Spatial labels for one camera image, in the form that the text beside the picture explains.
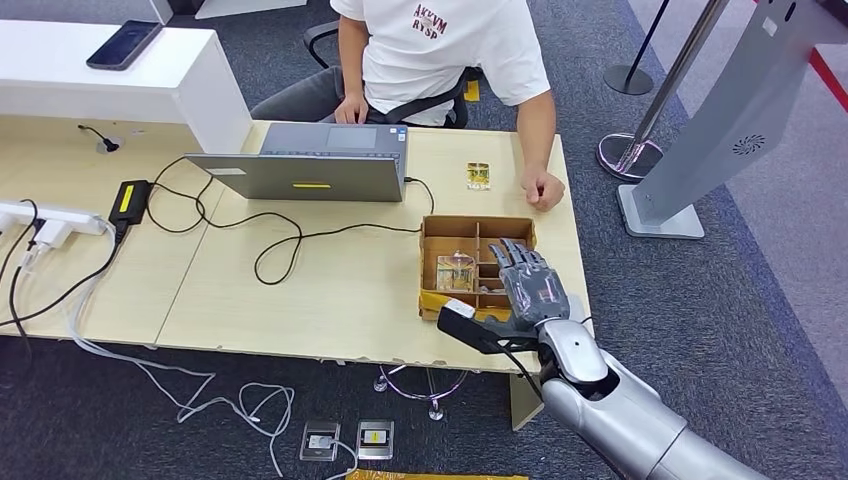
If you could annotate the person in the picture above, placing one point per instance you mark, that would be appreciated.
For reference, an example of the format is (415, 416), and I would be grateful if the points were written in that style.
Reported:
(430, 60)

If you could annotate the white plug charger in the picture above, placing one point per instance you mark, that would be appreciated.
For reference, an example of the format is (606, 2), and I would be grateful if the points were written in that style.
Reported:
(51, 233)

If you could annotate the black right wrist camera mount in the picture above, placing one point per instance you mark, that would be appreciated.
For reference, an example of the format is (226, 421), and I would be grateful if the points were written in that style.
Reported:
(470, 331)

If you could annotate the floor socket with plug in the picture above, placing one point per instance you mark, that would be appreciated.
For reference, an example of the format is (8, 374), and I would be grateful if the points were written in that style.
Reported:
(318, 442)

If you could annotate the red barrier belt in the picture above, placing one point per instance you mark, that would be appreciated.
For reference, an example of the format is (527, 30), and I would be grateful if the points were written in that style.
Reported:
(828, 79)

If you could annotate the white counter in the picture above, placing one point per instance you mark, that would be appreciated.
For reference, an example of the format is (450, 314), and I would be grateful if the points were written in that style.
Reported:
(167, 86)

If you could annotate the yellow floor tape piece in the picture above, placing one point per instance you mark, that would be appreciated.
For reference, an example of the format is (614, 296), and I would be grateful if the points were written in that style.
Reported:
(472, 91)

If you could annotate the person's right hand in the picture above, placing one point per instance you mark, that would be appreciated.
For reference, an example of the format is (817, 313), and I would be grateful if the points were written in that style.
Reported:
(351, 109)

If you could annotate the white background furniture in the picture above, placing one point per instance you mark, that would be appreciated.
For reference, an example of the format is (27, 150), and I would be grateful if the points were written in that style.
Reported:
(245, 6)

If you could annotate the black laptop power adapter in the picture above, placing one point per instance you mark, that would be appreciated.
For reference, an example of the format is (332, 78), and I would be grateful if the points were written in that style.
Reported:
(129, 201)

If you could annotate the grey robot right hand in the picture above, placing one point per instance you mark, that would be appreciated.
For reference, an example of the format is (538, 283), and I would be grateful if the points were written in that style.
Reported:
(533, 291)

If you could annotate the grey kiosk stand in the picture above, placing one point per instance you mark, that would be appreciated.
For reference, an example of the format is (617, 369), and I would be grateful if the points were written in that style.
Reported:
(729, 112)

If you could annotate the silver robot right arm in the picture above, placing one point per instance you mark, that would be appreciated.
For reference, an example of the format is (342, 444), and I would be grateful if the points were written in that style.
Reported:
(616, 411)

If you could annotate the chrome stanchion post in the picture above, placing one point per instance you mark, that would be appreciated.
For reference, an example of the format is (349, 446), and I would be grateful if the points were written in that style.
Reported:
(628, 158)

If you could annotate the cardboard divider box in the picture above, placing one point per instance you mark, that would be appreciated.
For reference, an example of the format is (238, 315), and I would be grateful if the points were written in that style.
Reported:
(450, 228)

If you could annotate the white power strip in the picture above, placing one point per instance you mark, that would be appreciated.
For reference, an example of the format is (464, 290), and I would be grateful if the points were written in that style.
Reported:
(67, 218)

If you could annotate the grey desk grommet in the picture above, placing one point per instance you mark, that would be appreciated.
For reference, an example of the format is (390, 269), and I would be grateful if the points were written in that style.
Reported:
(109, 146)

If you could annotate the chrome chair base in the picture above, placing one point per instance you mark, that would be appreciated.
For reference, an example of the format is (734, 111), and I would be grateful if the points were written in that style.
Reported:
(434, 415)

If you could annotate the floor socket yellow label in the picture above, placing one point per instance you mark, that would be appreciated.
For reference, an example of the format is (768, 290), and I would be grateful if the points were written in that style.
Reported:
(374, 440)

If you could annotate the gold patterned ID card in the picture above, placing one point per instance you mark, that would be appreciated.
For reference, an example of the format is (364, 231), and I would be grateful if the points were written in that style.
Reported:
(478, 176)

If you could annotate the black smartphone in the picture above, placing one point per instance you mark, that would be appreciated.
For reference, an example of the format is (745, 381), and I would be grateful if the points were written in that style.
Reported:
(124, 45)

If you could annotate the person's right forearm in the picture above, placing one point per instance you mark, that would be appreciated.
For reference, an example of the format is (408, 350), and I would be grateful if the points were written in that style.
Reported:
(353, 60)

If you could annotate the grey laptop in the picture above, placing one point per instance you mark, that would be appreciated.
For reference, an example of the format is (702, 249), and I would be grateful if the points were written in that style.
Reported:
(301, 177)

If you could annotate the person's left hand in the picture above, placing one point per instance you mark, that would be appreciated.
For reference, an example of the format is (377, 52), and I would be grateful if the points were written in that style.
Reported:
(543, 189)

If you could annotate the black stanchion post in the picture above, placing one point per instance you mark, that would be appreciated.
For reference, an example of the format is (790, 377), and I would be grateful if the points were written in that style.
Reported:
(628, 81)

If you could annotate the person's left forearm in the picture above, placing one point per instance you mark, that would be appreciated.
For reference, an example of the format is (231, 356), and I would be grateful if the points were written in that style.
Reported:
(535, 132)

